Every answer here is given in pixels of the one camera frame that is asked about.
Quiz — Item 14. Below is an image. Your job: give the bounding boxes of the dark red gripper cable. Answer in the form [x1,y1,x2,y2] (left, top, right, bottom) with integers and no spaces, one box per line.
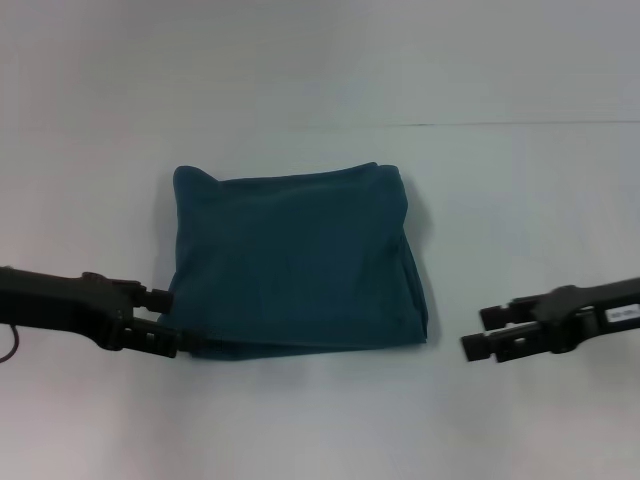
[0,323,22,365]

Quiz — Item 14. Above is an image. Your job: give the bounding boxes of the teal blue t-shirt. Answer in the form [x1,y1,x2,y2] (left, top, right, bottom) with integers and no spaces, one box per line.
[167,160,433,362]

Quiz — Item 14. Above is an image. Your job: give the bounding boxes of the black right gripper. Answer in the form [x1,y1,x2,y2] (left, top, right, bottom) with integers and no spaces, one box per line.
[460,273,640,363]

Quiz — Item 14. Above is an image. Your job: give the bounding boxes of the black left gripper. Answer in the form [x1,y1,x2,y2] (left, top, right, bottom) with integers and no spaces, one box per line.
[0,265,225,361]

